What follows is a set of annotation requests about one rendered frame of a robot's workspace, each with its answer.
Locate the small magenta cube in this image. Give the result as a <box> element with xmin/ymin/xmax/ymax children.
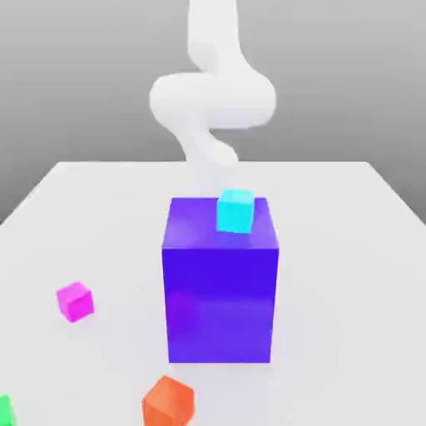
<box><xmin>55</xmin><ymin>281</ymin><xmax>95</xmax><ymax>324</ymax></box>

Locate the small orange cube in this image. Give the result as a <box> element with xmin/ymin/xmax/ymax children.
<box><xmin>141</xmin><ymin>374</ymin><xmax>196</xmax><ymax>426</ymax></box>

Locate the small cyan cube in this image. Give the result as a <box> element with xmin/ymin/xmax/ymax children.
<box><xmin>215</xmin><ymin>188</ymin><xmax>255</xmax><ymax>235</ymax></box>

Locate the large purple box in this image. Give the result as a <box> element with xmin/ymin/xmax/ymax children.
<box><xmin>161</xmin><ymin>196</ymin><xmax>280</xmax><ymax>364</ymax></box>

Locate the small green cube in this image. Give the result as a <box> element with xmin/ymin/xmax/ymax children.
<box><xmin>0</xmin><ymin>394</ymin><xmax>17</xmax><ymax>426</ymax></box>

